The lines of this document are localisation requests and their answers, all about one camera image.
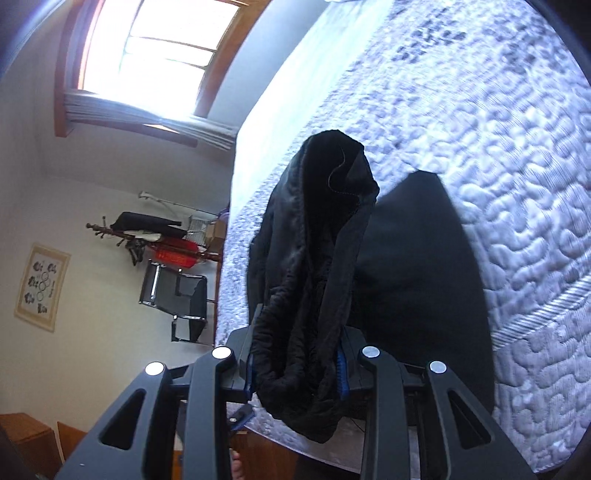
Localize wooden coat rack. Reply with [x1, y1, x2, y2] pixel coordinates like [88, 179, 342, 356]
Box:
[85, 218, 221, 266]

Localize white wire rack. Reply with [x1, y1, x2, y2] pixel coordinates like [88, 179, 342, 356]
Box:
[138, 191, 218, 245]

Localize black chrome folding chair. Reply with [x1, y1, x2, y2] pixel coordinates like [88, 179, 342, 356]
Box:
[138, 261, 216, 344]

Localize cardboard box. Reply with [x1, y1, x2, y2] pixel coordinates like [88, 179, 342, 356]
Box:
[204, 219, 228, 252]

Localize black quilted pants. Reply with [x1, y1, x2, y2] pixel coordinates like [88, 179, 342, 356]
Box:
[247, 130, 495, 443]

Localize wooden framed window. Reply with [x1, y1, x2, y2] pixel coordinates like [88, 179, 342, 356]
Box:
[54, 1, 270, 138]

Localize wooden cabinet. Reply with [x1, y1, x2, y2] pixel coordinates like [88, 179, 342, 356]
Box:
[1, 413, 86, 479]

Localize red bag on rack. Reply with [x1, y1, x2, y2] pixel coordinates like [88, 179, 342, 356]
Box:
[147, 237, 201, 269]

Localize person's left hand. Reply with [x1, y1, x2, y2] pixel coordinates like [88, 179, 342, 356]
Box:
[230, 449, 245, 480]

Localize white pleated curtain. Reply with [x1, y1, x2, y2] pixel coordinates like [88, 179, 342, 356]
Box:
[64, 90, 238, 151]

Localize quilted grey floral mattress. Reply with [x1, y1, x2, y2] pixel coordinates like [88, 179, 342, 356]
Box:
[215, 1, 590, 471]

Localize framed wall picture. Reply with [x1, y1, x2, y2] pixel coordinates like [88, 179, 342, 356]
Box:
[14, 243, 70, 332]

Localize black garment on rack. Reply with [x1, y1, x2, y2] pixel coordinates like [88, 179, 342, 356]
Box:
[110, 212, 187, 238]

